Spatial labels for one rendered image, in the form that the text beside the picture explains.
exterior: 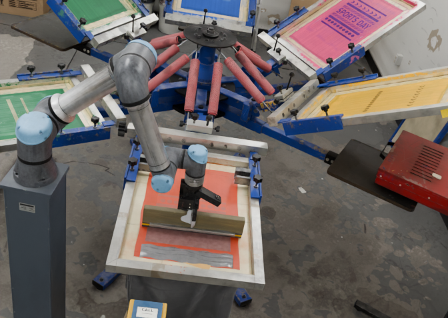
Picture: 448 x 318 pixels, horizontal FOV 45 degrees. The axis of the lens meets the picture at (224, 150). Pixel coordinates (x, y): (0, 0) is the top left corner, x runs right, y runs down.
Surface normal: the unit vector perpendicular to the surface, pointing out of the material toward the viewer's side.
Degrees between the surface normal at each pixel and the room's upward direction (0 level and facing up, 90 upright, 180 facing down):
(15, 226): 90
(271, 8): 90
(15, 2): 90
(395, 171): 0
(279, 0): 90
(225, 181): 0
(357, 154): 0
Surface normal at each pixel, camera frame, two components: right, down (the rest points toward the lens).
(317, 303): 0.17, -0.81
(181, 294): 0.21, 0.63
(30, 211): -0.12, 0.55
